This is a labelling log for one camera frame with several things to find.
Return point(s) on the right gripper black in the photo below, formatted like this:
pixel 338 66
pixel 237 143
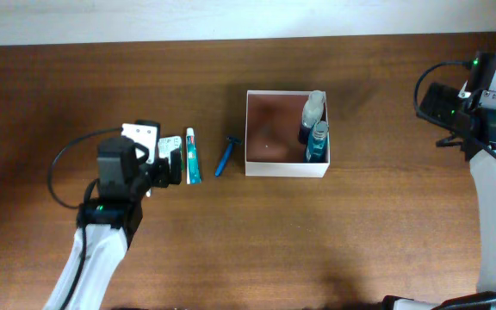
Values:
pixel 438 97

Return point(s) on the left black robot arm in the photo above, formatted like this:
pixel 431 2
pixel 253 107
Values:
pixel 109 215

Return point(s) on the teal mouthwash bottle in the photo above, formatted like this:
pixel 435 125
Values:
pixel 317 143

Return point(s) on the green white toothpaste tube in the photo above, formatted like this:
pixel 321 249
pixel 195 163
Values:
pixel 193 170

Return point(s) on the green white soap box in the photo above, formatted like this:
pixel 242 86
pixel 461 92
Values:
pixel 167 145

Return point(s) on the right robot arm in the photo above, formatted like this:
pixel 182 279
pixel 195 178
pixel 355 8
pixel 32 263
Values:
pixel 479 148

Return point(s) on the blue disposable razor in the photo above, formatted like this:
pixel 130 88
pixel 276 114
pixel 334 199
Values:
pixel 232 141

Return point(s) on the pink open cardboard box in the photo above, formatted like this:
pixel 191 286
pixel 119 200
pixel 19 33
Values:
pixel 272 125

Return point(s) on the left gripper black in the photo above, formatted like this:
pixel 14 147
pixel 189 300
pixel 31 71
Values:
pixel 160 178

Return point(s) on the dark blue clear-cap bottle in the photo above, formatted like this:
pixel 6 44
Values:
pixel 311 114

